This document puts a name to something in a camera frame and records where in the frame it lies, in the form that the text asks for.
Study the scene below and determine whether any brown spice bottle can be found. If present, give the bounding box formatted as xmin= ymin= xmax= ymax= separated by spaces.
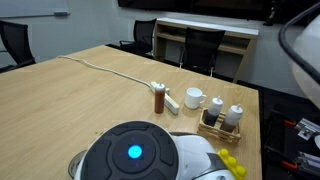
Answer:
xmin=154 ymin=82 xmax=166 ymax=115

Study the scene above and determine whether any white power strip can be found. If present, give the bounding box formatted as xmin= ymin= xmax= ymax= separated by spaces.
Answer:
xmin=149 ymin=81 xmax=180 ymax=116

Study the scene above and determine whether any white ceramic mug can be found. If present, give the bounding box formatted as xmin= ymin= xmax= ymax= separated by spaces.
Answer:
xmin=184 ymin=86 xmax=208 ymax=110

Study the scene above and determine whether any dark sauce squeeze bottle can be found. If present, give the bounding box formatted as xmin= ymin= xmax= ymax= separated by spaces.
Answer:
xmin=203 ymin=95 xmax=224 ymax=127

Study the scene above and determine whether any black office chair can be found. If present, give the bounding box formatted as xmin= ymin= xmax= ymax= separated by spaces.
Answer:
xmin=119 ymin=18 xmax=157 ymax=56
xmin=179 ymin=27 xmax=226 ymax=77
xmin=0 ymin=19 xmax=37 ymax=74

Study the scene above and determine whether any small wooden crate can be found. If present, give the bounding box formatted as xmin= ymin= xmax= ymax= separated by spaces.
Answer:
xmin=197 ymin=107 xmax=242 ymax=145

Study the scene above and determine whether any long yellow lego brick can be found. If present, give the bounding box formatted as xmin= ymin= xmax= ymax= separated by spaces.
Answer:
xmin=218 ymin=148 xmax=248 ymax=180

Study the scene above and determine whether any black tape roll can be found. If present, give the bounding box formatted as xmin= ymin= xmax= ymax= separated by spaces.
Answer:
xmin=67 ymin=150 xmax=87 ymax=179

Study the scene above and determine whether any black hanging device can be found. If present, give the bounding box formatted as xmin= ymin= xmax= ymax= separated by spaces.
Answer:
xmin=263 ymin=0 xmax=279 ymax=27

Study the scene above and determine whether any white whiteboard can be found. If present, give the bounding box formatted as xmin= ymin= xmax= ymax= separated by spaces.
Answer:
xmin=0 ymin=0 xmax=71 ymax=18

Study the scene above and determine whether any white power cable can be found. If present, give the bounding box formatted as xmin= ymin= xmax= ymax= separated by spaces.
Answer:
xmin=57 ymin=55 xmax=153 ymax=89

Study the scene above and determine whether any black wall screen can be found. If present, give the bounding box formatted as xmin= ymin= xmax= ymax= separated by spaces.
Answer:
xmin=117 ymin=0 xmax=320 ymax=27

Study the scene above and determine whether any orange handled tool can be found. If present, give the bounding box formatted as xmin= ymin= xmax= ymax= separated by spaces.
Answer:
xmin=281 ymin=159 xmax=301 ymax=172
xmin=283 ymin=119 xmax=297 ymax=128

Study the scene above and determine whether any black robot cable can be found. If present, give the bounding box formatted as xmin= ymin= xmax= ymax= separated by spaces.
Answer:
xmin=278 ymin=1 xmax=320 ymax=86

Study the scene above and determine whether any silver metal bracket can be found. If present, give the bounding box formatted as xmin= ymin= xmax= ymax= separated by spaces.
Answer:
xmin=294 ymin=117 xmax=320 ymax=141

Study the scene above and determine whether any silver metal rail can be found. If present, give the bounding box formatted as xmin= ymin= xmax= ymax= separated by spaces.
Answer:
xmin=296 ymin=151 xmax=320 ymax=176

